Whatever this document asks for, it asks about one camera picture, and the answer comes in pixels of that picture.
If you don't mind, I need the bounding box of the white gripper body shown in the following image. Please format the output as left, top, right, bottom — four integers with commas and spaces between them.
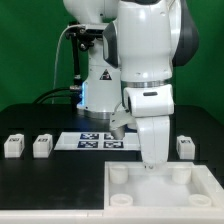
123, 84, 174, 169

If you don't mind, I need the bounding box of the white square table top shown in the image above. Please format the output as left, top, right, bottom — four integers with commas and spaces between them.
104, 162, 224, 209

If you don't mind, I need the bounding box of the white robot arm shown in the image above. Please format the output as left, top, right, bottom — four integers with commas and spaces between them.
63, 0, 198, 169

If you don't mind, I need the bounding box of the white obstacle fence bar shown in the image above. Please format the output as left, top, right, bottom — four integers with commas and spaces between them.
0, 210, 224, 224

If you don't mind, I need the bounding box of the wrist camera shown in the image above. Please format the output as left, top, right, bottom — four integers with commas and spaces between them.
109, 110, 136, 140

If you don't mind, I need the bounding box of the white marker base plate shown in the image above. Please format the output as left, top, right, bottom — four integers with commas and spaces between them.
55, 132, 140, 151

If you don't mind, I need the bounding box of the black camera mount with cables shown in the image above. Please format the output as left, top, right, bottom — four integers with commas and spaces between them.
33, 22, 95, 107

